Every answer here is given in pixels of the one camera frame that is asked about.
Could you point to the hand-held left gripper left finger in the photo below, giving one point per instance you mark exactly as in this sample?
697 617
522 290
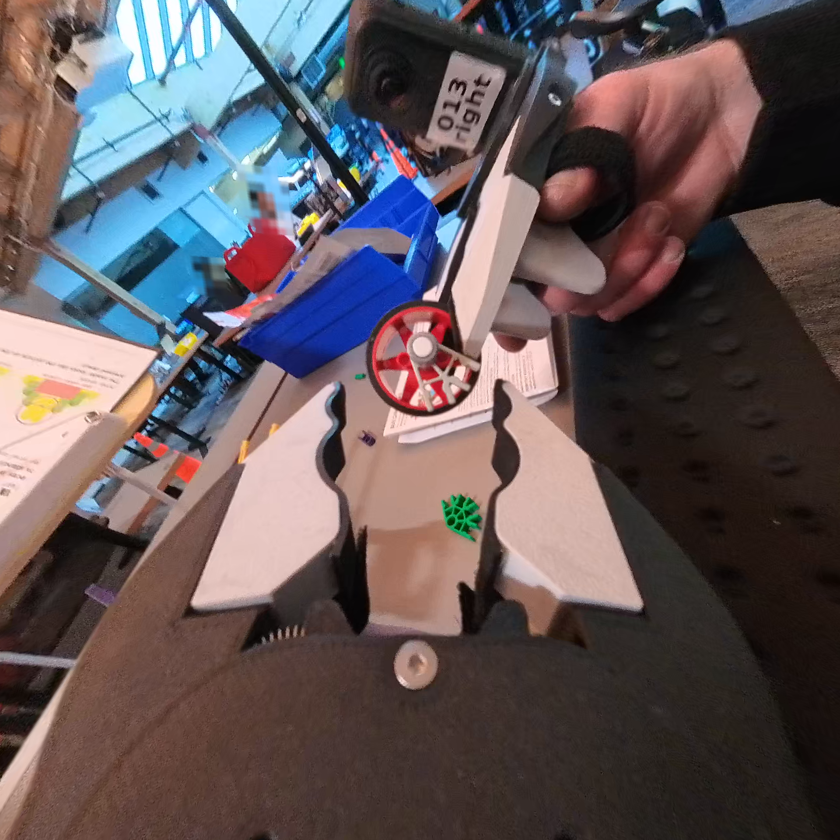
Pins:
282 525

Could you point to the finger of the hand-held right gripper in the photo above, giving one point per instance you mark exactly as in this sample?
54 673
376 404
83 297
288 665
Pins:
499 249
438 295

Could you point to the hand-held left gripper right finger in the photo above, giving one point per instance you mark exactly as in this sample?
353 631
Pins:
564 525

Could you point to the person's right forearm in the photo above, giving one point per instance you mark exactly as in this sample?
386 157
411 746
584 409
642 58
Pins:
800 98

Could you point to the person's right hand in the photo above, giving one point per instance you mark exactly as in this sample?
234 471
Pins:
676 131

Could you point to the blue plastic bin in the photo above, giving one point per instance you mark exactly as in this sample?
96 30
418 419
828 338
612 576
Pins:
400 203
341 308

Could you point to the green fan connector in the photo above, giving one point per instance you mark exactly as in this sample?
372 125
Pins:
463 515

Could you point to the orange block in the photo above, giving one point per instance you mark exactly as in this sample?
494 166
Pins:
188 467

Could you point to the white instruction booklet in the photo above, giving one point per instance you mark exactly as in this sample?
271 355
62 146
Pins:
518 374

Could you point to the red container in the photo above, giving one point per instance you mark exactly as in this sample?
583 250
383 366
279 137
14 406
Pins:
262 262

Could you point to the black perforated chair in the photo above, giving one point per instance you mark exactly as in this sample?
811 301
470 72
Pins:
722 426

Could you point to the white document stand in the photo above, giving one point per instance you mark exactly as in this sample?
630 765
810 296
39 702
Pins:
52 485

